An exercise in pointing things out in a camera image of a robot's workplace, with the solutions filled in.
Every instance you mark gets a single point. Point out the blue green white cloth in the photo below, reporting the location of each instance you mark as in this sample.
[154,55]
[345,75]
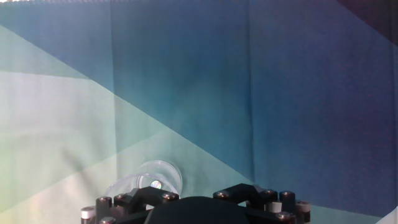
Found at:
[199,93]

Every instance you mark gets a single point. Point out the clear plastic cup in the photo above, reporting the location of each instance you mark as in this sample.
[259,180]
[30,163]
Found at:
[161,171]

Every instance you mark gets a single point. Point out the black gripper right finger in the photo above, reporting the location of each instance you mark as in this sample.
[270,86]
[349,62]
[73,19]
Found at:
[267,199]

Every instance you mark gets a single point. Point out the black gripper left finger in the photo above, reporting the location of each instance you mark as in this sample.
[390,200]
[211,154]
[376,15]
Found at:
[136,199]

